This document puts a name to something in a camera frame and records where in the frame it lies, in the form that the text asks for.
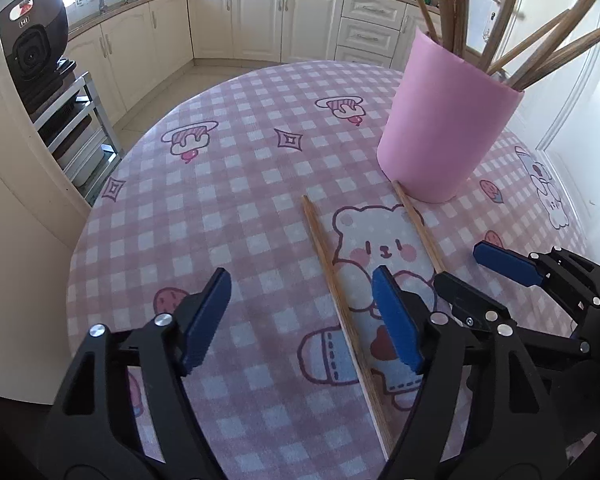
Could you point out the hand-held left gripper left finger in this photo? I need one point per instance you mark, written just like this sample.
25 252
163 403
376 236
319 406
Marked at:
205 320

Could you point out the cream kitchen base cabinets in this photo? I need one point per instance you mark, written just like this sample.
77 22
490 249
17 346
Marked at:
255 25

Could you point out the white panel door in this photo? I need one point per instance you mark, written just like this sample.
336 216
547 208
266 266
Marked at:
570 125

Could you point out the pink cup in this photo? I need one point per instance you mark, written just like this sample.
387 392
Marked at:
440 125

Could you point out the metal shelf rack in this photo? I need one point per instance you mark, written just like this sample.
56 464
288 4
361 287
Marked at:
92 90

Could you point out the black rice cooker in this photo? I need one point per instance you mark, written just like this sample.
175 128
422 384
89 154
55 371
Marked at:
35 20

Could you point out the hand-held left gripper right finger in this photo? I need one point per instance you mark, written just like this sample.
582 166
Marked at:
397 320

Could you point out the bunch of wooden chopsticks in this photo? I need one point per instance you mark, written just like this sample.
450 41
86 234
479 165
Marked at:
447 5

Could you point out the pink checked tablecloth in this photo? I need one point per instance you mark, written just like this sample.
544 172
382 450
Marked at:
230 210

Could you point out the single wooden chopstick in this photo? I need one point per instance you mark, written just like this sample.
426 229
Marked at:
420 230
330 270

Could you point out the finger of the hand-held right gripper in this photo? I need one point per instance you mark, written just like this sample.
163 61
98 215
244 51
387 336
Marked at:
460 292
505 260

